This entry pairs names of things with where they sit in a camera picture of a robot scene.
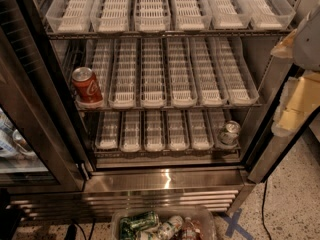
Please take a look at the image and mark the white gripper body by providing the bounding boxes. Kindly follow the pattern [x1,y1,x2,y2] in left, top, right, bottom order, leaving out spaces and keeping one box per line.
[293,4,320,72]

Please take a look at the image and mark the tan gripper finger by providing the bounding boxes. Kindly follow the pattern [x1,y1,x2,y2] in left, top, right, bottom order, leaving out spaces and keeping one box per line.
[271,71,320,137]
[270,29,297,59]

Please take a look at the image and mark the silver green 7up can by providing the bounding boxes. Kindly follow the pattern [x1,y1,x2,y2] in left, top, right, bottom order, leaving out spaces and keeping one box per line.
[218,121,241,146]

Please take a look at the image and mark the right fridge door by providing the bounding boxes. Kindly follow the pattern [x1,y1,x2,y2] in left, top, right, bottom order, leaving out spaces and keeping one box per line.
[247,71,320,184]

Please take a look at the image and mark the top shelf tray five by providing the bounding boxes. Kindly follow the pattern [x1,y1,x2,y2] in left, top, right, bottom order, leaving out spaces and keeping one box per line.
[207,0,252,29]

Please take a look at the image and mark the shelf tray five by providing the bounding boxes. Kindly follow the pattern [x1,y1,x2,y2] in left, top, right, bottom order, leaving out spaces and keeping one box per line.
[188,110,213,150]
[190,38,228,107]
[207,0,252,29]

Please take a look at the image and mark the bottom shelf tray six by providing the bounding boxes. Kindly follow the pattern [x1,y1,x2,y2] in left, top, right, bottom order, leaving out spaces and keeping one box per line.
[208,109,238,149]

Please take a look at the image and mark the middle shelf tray five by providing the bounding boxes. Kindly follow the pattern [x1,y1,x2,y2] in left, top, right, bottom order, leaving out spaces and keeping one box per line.
[190,38,228,107]

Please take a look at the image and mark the top shelf tray four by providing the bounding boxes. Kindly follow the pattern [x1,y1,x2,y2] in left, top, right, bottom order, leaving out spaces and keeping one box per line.
[170,0,212,31]

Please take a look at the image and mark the shelf tray four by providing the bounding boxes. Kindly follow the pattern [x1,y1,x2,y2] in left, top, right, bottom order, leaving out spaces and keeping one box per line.
[167,111,189,151]
[170,0,212,31]
[166,38,198,108]

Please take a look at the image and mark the bottom shelf tray five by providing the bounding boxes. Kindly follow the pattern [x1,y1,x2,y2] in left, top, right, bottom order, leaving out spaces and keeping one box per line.
[188,110,213,150]

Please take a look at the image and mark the middle shelf tray four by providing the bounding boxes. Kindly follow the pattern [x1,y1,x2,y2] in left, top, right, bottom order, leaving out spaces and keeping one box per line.
[166,38,198,108]

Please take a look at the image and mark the stainless steel fridge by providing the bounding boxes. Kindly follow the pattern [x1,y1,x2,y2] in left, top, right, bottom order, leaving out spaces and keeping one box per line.
[14,0,297,219]

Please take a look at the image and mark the bottom shelf tray four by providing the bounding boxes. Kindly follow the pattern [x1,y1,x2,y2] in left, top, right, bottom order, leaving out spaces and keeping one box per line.
[167,111,189,151]

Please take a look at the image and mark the top shelf tray three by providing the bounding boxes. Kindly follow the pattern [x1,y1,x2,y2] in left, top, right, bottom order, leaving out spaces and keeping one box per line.
[134,0,171,32]

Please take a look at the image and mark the shelf tray three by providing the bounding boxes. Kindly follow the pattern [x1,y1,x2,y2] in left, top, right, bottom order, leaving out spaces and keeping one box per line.
[144,111,165,152]
[140,38,167,108]
[134,0,171,32]

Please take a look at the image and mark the middle shelf tray three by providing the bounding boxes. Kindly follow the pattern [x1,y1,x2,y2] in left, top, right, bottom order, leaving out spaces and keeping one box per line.
[140,38,167,108]

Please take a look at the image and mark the bottom shelf tray three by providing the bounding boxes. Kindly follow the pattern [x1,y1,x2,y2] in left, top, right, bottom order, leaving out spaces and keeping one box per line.
[144,111,165,152]

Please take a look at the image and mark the middle shelf tray two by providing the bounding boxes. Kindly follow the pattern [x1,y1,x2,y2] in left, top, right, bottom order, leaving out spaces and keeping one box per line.
[109,39,137,109]

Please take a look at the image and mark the shelf tray two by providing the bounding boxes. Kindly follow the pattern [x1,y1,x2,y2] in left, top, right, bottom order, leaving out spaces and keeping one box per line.
[109,39,137,109]
[120,111,141,152]
[90,0,131,33]

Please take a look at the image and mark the bottom shelf tray two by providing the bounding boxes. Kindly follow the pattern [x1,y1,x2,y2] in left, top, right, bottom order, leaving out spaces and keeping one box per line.
[120,111,141,152]

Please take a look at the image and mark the top shelf tray two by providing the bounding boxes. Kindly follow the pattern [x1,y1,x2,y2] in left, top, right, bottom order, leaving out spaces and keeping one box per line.
[90,0,131,33]

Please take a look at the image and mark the middle shelf tray one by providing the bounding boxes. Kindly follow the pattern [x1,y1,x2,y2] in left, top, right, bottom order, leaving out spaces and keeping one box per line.
[76,39,113,109]

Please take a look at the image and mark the shelf tray one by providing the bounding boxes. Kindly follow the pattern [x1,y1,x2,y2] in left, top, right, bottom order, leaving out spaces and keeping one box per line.
[76,39,113,109]
[95,111,120,150]
[46,0,94,33]

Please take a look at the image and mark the white green can in bin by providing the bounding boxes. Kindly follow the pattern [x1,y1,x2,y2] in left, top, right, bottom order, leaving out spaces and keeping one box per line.
[157,215,184,240]

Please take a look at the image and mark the bottom shelf tray one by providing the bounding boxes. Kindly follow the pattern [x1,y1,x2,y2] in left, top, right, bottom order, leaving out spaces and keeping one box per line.
[95,111,120,150]

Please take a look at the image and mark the red cola can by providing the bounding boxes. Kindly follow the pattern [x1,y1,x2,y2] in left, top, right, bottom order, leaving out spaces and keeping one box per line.
[72,67,103,103]

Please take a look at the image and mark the top shelf tray one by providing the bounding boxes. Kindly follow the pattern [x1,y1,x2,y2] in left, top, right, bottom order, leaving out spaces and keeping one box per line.
[46,0,94,33]

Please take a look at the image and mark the left glass fridge door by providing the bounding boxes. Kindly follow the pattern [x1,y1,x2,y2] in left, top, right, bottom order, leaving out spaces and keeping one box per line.
[0,0,87,195]

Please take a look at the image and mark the blue tape cross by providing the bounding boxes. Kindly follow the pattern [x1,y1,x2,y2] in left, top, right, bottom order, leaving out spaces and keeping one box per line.
[221,208,254,240]

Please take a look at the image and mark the brown bottle in bin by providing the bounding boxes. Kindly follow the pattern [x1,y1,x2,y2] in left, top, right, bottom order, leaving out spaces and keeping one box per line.
[181,217,201,240]

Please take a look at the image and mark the clear plastic bin on floor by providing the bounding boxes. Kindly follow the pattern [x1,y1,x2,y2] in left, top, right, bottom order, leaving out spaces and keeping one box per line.
[111,206,216,240]

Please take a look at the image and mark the black cable on floor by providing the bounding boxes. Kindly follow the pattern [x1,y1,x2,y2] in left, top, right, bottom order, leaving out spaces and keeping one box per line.
[261,180,273,240]

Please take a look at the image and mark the black plug and cables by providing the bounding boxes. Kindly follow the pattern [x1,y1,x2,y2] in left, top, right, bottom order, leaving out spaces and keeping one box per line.
[63,218,98,240]

